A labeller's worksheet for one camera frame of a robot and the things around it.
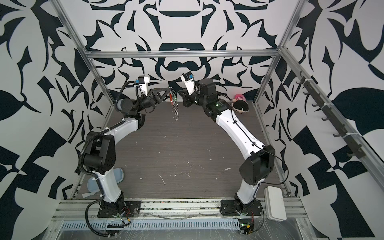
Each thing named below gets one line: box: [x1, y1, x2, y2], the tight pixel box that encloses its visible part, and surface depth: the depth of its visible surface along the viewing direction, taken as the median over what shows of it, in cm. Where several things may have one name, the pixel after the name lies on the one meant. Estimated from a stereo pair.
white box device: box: [264, 186, 287, 222], surface depth 73 cm
